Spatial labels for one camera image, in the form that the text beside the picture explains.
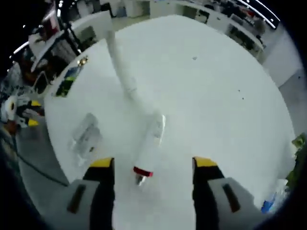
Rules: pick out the green black skincare sachet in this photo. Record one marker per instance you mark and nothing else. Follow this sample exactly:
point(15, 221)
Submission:
point(66, 83)

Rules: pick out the black frame table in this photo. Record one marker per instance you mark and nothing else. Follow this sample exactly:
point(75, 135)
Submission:
point(55, 48)

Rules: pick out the white skincare tube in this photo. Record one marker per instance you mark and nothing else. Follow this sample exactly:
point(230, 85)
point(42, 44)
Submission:
point(117, 60)

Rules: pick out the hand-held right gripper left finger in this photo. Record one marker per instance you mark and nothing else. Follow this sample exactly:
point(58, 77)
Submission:
point(86, 206)

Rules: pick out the potted green plant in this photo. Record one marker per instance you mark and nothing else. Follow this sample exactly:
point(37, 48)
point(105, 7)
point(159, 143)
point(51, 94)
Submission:
point(298, 153)

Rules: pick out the white skincare bottle red collar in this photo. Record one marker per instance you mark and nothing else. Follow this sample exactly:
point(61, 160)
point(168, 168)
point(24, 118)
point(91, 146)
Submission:
point(149, 146)

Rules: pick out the gold foil skincare sachet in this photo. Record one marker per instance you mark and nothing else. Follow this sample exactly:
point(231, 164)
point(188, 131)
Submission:
point(83, 60)

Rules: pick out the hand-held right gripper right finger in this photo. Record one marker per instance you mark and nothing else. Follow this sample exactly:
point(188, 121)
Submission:
point(216, 203)

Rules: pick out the white office desks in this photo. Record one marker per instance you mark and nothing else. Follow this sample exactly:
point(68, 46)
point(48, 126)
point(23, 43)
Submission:
point(216, 16)

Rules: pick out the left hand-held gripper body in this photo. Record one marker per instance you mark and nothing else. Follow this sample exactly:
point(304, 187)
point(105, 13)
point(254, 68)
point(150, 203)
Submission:
point(10, 112)

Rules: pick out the red and white display screen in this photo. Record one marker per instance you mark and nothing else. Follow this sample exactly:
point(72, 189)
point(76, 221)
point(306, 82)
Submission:
point(51, 24)

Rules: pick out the bluish plastic bag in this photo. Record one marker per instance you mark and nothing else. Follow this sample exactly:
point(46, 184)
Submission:
point(268, 203)

